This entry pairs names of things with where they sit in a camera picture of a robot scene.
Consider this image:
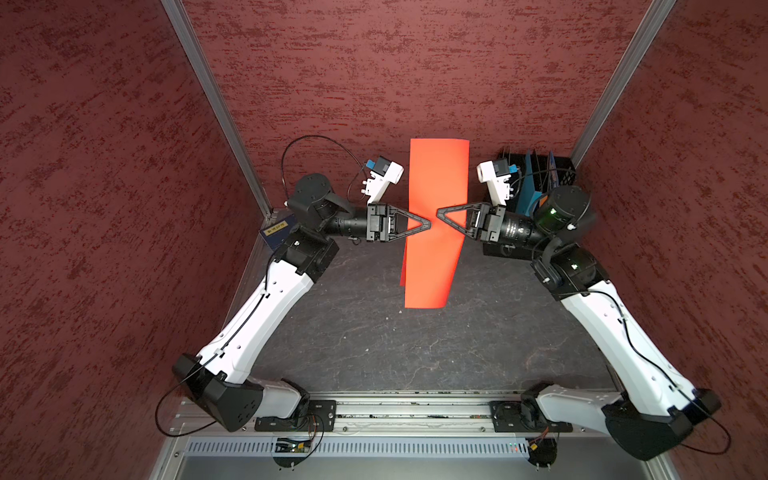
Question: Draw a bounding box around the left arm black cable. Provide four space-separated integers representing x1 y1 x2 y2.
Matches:
154 134 368 439

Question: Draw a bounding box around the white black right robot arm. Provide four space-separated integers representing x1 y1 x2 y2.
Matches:
437 185 721 461

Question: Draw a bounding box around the black mesh file organizer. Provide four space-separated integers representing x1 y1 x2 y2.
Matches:
483 153 591 266

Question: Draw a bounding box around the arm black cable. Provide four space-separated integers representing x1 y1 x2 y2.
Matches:
154 134 368 439
503 149 733 456

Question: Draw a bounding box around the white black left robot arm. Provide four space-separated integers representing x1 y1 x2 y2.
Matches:
172 173 431 432

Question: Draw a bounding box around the aluminium corner post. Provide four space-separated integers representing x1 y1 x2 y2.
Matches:
161 0 273 220
570 0 677 167

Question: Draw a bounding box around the dark blue book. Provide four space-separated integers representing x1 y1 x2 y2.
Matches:
260 214 297 251

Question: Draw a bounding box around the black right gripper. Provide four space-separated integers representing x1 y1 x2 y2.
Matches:
439 198 558 249

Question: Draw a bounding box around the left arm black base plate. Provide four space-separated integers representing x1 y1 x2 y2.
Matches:
254 399 337 434

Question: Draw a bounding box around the blue folder in organizer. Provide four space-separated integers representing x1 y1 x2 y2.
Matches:
546 151 560 192

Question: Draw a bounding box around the right aluminium corner post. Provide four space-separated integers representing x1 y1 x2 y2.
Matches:
570 0 677 167

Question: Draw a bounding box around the left aluminium corner post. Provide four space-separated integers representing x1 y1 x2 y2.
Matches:
161 0 273 220

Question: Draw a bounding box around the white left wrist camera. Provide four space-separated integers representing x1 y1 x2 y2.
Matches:
361 156 404 204

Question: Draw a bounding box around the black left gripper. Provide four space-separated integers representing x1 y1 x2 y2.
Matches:
319 202 429 244

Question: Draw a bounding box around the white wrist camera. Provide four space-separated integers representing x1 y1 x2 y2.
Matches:
361 156 404 204
477 158 520 206

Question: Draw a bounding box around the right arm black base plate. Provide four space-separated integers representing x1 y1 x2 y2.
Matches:
489 401 573 435

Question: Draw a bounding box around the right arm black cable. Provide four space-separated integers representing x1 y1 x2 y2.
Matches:
503 149 733 456

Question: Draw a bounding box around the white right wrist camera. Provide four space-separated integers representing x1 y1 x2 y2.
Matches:
477 158 520 206

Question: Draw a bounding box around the aluminium front rail frame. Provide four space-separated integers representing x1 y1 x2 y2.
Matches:
151 391 678 479

